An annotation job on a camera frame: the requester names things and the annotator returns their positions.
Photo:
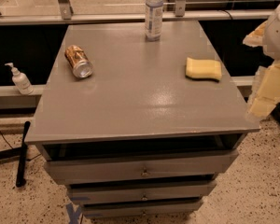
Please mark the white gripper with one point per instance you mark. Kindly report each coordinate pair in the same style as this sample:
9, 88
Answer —
278, 36

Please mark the clear blue-label plastic bottle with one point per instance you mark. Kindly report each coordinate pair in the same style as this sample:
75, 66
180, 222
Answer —
153, 19

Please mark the orange soda can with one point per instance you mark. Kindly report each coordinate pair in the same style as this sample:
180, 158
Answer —
79, 62

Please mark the white pump dispenser bottle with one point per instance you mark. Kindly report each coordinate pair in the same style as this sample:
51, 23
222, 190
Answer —
20, 80

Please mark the yellow sponge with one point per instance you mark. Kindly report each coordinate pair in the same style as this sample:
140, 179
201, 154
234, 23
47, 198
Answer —
203, 69

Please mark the top grey drawer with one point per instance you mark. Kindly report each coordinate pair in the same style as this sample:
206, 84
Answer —
137, 168

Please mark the grey drawer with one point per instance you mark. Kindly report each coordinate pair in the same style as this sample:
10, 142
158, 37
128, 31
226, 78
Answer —
149, 192
137, 168
141, 208

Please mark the grey drawer cabinet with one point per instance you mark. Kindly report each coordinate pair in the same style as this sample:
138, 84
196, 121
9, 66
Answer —
138, 102

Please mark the middle grey drawer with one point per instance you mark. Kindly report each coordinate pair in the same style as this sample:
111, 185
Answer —
149, 192

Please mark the bottom grey drawer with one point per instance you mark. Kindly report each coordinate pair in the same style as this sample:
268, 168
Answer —
141, 208

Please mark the grey metal railing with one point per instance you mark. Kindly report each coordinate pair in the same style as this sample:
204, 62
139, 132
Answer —
28, 12

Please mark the black stick tool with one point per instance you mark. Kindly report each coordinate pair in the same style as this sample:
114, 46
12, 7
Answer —
20, 180

